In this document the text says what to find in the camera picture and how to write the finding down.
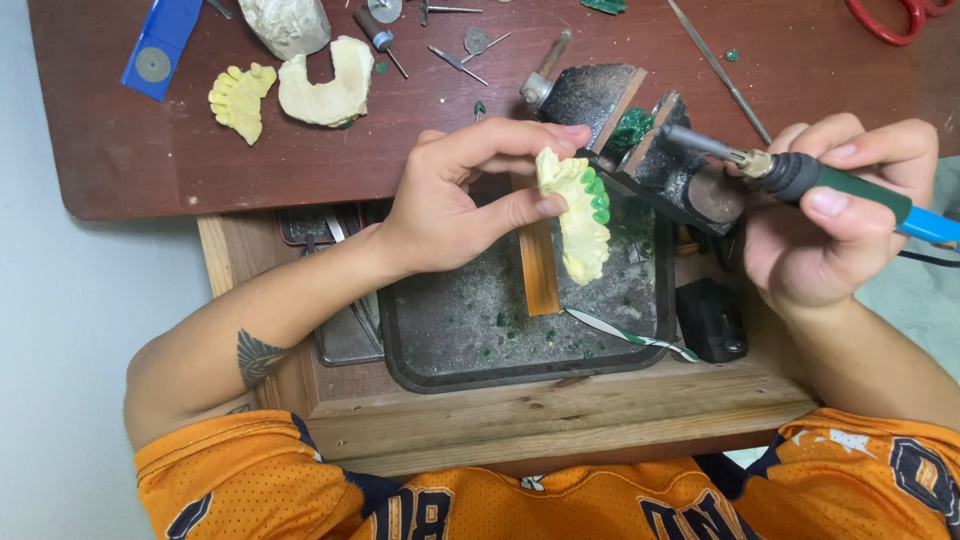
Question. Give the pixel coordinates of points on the person's left hand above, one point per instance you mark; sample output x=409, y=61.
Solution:
x=431, y=217

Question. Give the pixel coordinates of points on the person's right hand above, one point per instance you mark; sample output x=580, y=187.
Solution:
x=795, y=255

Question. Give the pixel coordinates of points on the green blue electric wax knife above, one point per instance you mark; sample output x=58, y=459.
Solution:
x=862, y=191

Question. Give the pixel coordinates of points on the yellow dental cast green teeth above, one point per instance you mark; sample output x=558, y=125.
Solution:
x=585, y=232

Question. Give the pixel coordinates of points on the black box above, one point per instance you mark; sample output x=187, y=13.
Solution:
x=711, y=319

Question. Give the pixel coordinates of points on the black plastic tray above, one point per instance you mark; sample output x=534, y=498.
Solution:
x=465, y=322

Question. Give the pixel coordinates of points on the wooden strip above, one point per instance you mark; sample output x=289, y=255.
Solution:
x=540, y=270

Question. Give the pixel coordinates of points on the grey metal tray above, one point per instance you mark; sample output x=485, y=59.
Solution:
x=345, y=337

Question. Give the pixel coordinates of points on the thin metal bur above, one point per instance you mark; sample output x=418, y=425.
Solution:
x=450, y=10
x=456, y=64

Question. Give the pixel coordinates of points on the cream plaster dental cast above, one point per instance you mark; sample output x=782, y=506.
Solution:
x=337, y=90

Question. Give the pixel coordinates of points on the green white striped tool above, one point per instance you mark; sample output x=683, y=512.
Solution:
x=637, y=337

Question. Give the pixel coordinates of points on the disc mandrel bur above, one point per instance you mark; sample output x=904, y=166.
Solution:
x=476, y=41

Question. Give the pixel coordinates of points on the long metal file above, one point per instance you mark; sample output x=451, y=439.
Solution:
x=720, y=71

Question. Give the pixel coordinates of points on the green wax lump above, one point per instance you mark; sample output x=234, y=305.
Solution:
x=631, y=127

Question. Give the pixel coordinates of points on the metal cutting disc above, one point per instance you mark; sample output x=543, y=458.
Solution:
x=385, y=9

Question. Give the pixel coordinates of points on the small yellow dental cast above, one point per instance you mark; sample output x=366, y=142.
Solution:
x=241, y=101

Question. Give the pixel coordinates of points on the white plaster lump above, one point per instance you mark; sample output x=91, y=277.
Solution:
x=289, y=26

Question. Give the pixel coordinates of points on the wooden drawer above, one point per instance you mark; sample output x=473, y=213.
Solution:
x=562, y=420

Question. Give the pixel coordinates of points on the red scissors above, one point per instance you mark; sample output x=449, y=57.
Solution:
x=892, y=26

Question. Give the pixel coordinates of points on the green wax piece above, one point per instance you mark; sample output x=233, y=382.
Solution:
x=604, y=6

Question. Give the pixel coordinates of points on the thin metal tool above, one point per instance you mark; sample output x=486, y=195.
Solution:
x=219, y=7

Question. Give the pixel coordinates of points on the orange jersey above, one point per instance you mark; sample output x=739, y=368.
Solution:
x=525, y=510

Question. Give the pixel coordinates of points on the blue packet with cutting disc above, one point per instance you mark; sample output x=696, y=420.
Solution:
x=159, y=49

